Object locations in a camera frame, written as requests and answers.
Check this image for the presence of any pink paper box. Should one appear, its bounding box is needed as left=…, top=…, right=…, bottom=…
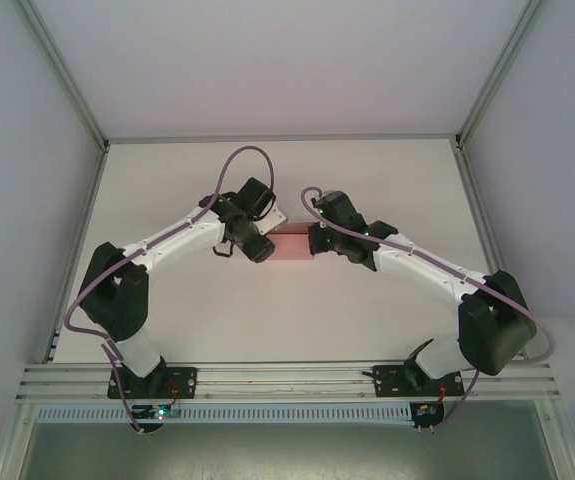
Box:
left=269, top=222, right=316, bottom=264

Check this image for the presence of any aluminium mounting rail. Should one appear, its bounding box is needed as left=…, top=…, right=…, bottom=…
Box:
left=15, top=362, right=564, bottom=405

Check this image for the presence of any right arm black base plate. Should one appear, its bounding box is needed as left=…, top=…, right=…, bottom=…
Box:
left=374, top=364, right=466, bottom=400

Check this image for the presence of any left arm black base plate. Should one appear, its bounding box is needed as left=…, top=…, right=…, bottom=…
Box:
left=106, top=367, right=199, bottom=401

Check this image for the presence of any white slotted cable tray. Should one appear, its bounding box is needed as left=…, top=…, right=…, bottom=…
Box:
left=34, top=402, right=414, bottom=426

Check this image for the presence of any aluminium frame post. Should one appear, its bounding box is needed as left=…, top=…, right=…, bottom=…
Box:
left=0, top=399, right=36, bottom=480
left=454, top=0, right=548, bottom=151
left=15, top=0, right=113, bottom=154
left=541, top=399, right=575, bottom=480

